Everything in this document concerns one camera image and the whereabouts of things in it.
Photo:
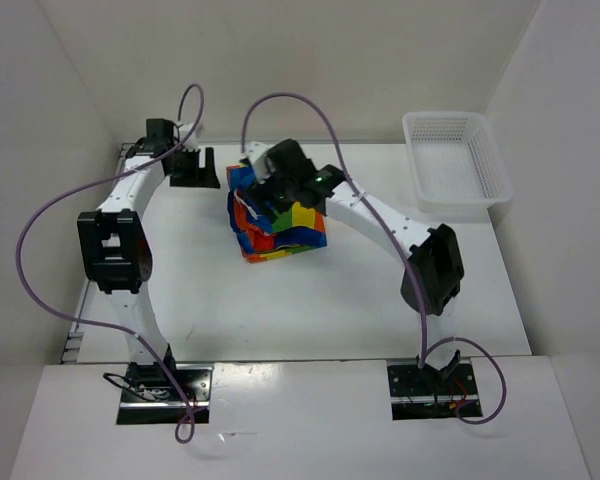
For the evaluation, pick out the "rainbow striped shorts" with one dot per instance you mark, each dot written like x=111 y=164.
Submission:
x=295 y=231

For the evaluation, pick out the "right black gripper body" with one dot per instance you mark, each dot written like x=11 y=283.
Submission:
x=278 y=192

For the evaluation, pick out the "white plastic basket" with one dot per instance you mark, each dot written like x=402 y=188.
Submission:
x=456 y=163

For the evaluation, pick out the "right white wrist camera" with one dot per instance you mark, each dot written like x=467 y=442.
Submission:
x=255 y=156

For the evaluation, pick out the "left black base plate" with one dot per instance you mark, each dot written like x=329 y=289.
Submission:
x=149 y=398

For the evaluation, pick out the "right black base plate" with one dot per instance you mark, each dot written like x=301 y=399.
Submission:
x=426 y=394

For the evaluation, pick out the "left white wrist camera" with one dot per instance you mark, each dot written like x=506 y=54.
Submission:
x=188 y=134

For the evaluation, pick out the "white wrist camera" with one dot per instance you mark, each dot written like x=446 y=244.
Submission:
x=188 y=134
x=255 y=156

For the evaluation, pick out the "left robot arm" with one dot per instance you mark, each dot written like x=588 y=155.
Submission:
x=115 y=250

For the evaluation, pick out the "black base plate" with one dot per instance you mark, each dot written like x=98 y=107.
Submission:
x=426 y=394
x=149 y=398

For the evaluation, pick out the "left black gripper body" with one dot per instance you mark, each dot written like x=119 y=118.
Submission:
x=187 y=162

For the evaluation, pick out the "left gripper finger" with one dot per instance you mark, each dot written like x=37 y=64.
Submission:
x=184 y=180
x=208 y=175

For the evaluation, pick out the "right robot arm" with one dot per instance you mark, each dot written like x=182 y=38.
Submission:
x=433 y=267

